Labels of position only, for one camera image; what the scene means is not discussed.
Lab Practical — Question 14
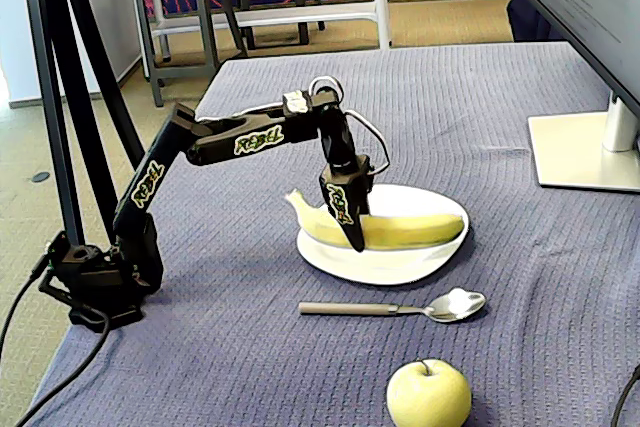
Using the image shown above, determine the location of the white plate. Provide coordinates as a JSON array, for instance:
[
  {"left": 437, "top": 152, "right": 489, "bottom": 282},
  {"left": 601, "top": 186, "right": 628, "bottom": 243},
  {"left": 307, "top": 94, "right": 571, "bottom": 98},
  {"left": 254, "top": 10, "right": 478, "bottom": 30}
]
[{"left": 295, "top": 183, "right": 471, "bottom": 287}]

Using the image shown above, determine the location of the blue-grey woven tablecloth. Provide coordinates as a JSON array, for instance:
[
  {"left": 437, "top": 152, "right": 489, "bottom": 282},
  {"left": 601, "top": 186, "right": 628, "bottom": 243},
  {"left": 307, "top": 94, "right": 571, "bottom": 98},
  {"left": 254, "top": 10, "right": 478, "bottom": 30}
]
[{"left": 19, "top": 41, "right": 640, "bottom": 427}]

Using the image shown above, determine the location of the black tripod stand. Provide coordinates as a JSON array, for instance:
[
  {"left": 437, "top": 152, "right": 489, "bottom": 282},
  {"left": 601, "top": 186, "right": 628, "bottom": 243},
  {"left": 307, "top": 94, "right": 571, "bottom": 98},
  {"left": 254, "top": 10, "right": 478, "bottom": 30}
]
[{"left": 19, "top": 0, "right": 149, "bottom": 248}]

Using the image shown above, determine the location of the spoon with grey handle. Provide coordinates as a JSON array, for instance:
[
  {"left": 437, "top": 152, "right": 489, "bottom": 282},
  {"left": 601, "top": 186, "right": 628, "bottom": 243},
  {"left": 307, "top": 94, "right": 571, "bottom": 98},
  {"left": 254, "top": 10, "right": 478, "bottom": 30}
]
[{"left": 298, "top": 287, "right": 487, "bottom": 323}]

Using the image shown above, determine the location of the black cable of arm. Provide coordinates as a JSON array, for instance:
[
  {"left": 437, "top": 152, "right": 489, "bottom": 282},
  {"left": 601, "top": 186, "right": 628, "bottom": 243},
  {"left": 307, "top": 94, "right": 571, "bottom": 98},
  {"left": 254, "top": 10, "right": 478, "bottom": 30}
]
[
  {"left": 12, "top": 304, "right": 110, "bottom": 427},
  {"left": 0, "top": 254, "right": 51, "bottom": 348}
]

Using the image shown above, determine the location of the green apple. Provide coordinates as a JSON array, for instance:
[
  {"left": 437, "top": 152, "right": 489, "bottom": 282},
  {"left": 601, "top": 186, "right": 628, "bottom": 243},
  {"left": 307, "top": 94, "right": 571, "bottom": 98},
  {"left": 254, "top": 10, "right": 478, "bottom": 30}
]
[{"left": 385, "top": 357, "right": 474, "bottom": 427}]

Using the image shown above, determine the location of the yellow banana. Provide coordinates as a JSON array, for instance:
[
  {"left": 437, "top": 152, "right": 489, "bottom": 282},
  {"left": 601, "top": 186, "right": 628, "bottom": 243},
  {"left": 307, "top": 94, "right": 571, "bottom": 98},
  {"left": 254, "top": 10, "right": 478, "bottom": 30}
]
[{"left": 284, "top": 188, "right": 465, "bottom": 251}]

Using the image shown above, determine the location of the thin black cable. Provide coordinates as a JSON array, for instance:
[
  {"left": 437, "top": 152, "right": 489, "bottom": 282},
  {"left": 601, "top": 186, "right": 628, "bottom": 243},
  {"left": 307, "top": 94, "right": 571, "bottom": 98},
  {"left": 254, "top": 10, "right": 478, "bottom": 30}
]
[{"left": 612, "top": 364, "right": 640, "bottom": 427}]

